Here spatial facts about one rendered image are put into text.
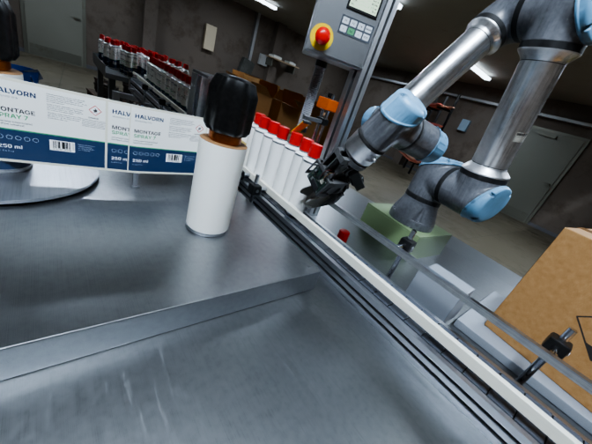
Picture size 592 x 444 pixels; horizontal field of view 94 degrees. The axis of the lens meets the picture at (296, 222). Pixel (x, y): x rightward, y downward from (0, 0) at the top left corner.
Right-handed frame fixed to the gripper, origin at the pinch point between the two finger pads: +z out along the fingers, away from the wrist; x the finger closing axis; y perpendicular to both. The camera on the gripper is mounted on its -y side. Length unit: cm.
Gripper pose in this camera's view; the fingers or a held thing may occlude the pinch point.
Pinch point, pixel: (310, 203)
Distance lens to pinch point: 76.3
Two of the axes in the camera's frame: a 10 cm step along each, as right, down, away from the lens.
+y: -7.5, 0.5, -6.6
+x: 3.6, 8.7, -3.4
